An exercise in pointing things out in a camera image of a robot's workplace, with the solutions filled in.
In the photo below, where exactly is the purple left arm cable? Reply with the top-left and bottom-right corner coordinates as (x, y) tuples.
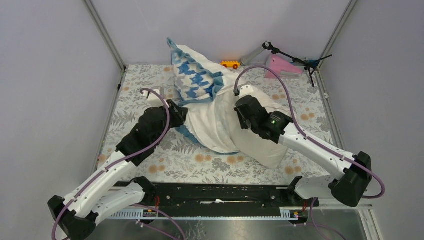
(51, 87), (190, 240)

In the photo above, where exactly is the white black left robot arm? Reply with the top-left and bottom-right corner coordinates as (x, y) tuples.
(47, 100), (189, 240)

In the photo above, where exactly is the orange yellow toy wagon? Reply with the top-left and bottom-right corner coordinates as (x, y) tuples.
(220, 61), (241, 70)

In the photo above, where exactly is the white pillow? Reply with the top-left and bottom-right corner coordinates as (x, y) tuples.
(226, 85), (291, 169)

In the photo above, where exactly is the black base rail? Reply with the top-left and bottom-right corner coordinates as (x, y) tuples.
(140, 182), (320, 212)

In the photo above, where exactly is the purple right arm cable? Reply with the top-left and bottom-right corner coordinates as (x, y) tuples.
(233, 64), (387, 240)

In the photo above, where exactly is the pink plastic dustpan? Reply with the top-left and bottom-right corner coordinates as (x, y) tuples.
(266, 54), (303, 78)

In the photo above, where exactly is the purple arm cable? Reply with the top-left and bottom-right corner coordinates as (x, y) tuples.
(51, 87), (190, 240)
(233, 64), (387, 240)

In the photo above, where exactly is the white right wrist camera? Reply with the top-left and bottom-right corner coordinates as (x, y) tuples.
(233, 84), (255, 99)

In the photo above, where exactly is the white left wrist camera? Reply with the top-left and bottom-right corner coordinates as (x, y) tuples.
(140, 86), (166, 107)

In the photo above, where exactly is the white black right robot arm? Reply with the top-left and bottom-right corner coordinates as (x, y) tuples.
(234, 95), (372, 208)

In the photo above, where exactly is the black tripod stand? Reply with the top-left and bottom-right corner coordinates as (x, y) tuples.
(262, 41), (333, 87)

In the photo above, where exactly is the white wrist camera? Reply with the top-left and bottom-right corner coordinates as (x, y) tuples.
(233, 84), (255, 99)
(140, 86), (166, 107)

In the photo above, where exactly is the grey slotted cable duct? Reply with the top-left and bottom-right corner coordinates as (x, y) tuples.
(101, 204), (301, 221)

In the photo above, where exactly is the blue white plush pillowcase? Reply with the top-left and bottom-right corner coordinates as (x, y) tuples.
(166, 38), (240, 155)

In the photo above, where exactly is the floral patterned table cloth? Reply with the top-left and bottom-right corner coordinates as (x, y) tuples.
(97, 65), (333, 185)

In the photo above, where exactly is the grey cylinder tube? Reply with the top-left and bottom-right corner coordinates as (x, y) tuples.
(239, 45), (266, 66)

